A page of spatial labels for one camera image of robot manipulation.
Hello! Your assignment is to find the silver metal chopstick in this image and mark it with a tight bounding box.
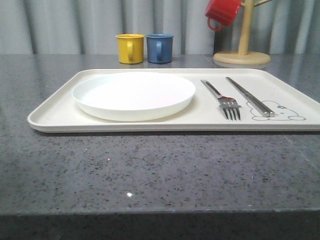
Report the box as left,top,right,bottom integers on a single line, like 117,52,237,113
226,76,275,121
225,76,276,118

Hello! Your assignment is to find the blue mug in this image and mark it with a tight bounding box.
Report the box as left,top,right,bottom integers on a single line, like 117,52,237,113
146,33,174,64

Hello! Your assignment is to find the red mug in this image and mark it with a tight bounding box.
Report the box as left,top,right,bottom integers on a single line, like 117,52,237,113
205,0,242,31

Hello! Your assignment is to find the cream rabbit serving tray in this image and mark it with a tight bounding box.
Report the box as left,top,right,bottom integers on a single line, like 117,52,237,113
27,68,320,133

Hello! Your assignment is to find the yellow mug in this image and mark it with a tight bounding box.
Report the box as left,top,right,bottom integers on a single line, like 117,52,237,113
115,33,145,64

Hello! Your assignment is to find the wooden mug tree stand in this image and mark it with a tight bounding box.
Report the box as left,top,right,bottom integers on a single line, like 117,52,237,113
213,0,271,66

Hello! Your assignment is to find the white round plate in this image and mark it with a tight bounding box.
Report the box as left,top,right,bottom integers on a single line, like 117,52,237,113
71,71,196,122

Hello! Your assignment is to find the silver metal fork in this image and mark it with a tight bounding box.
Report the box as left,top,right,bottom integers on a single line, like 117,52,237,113
200,79,241,121

